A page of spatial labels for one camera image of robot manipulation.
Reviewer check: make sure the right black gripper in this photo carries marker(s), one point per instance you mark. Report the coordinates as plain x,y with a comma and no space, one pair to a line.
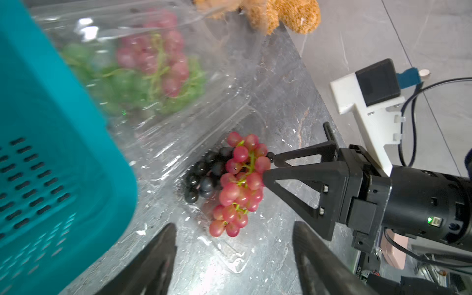
410,202

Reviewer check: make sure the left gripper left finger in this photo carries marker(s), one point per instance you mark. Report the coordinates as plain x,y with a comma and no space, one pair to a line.
150,272

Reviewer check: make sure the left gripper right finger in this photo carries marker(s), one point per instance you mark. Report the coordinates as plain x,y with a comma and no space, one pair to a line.
320,271

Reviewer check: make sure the red grape bunch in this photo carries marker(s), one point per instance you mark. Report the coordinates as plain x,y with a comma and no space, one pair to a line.
155,60
242,190

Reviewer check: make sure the teal plastic basket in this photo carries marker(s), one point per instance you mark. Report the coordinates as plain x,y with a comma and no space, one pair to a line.
67,193

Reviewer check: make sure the clear clamshell container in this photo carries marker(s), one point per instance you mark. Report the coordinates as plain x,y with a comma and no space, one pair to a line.
226,47
168,151

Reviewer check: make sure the pink pad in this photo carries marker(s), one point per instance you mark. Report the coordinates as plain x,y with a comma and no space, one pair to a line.
392,255

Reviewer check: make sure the brown teddy bear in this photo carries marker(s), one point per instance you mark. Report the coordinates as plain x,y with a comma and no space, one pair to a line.
300,16

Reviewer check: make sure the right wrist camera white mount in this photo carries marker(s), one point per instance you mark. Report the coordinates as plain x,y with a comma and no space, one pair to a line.
373,95

